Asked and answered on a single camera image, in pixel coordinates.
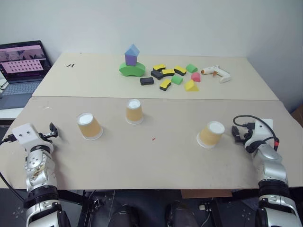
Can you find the tan paper cup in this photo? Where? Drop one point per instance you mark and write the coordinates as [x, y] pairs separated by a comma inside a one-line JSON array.
[[134, 113], [210, 135], [89, 127]]

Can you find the dark rounded shape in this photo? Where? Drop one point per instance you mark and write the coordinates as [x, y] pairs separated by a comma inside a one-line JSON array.
[[181, 214]]

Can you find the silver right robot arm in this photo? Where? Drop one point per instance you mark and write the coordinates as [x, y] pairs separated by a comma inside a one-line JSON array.
[[272, 165]]

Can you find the yellow and black eraser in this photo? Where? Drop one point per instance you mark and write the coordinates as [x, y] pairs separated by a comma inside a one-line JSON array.
[[165, 85], [159, 67], [180, 70], [168, 72]]

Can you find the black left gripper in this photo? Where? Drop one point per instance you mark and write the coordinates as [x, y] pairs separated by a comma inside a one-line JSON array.
[[45, 138]]

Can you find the purple foam cube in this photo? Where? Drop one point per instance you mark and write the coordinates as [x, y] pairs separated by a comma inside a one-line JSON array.
[[130, 60]]

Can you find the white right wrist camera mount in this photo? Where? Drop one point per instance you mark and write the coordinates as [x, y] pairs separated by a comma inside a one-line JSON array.
[[259, 132]]

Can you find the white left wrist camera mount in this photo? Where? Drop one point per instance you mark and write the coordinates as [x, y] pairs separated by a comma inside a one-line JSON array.
[[24, 134]]

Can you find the brown cardboard sheet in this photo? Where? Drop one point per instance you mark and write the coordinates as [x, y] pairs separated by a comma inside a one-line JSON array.
[[206, 193]]

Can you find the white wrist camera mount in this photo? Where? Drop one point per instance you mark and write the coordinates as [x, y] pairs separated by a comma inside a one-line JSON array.
[[259, 132], [24, 134]]

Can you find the small black screws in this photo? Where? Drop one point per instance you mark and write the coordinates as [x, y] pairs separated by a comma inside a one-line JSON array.
[[70, 65]]

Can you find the black whiteboard eraser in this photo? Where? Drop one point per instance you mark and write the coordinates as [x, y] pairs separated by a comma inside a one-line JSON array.
[[156, 74], [147, 81]]

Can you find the green foam half cylinder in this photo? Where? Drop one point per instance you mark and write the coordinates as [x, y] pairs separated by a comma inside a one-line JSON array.
[[191, 68], [176, 80]]

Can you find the white hot glue gun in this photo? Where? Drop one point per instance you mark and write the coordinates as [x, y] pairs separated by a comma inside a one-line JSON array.
[[221, 74]]

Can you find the pink foam half cylinder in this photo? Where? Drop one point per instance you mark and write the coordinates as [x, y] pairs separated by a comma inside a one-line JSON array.
[[196, 77]]

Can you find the black table frame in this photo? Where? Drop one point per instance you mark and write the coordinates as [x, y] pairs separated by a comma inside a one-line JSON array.
[[82, 205]]

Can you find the green foam arch block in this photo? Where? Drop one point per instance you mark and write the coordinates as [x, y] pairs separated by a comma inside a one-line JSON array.
[[131, 70]]

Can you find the yellow foam wedge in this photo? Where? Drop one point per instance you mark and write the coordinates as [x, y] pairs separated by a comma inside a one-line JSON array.
[[191, 86]]

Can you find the blue foam triangular prism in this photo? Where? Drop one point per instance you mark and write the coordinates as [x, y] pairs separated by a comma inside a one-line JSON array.
[[131, 50]]

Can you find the brown cardboard box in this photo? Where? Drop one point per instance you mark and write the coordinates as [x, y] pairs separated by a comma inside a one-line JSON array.
[[297, 117]]

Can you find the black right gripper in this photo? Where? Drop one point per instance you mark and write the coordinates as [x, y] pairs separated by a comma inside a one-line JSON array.
[[245, 137]]

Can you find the open grey laptop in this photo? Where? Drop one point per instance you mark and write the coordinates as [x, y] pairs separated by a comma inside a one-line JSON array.
[[16, 71]]

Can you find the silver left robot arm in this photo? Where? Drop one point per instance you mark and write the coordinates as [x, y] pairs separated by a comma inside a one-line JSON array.
[[38, 170]]

